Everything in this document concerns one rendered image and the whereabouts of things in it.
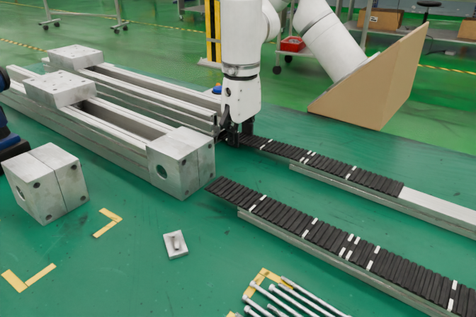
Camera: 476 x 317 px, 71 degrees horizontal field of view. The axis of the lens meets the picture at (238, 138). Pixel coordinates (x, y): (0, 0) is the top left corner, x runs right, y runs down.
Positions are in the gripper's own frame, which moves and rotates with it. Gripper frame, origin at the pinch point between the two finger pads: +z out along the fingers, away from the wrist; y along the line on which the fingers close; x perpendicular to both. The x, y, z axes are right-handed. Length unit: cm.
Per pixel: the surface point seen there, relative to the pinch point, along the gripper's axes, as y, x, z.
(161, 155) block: -24.0, 0.5, -5.9
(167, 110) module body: -5.0, 20.0, -2.9
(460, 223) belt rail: -1.9, -47.0, 0.9
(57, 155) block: -36.0, 15.0, -6.5
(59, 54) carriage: -5, 70, -9
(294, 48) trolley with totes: 262, 122, 50
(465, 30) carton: 472, -12, 49
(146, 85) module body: 2.3, 36.9, -3.9
